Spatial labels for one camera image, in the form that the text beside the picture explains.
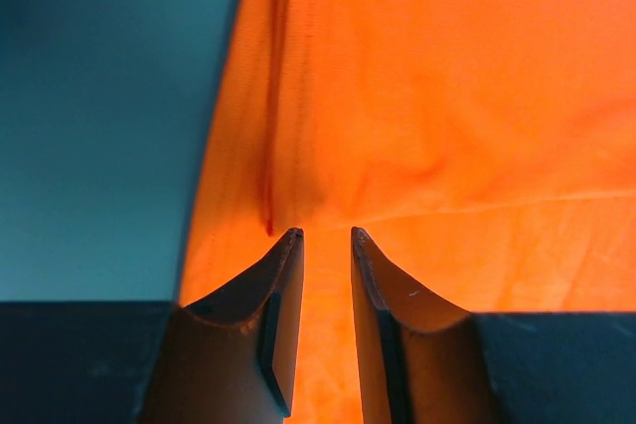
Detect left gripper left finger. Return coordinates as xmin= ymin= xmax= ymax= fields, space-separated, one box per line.
xmin=1 ymin=228 xmax=304 ymax=423

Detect orange t shirt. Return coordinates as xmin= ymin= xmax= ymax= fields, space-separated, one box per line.
xmin=181 ymin=0 xmax=635 ymax=423

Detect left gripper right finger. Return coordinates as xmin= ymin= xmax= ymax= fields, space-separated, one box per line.
xmin=351 ymin=227 xmax=635 ymax=423

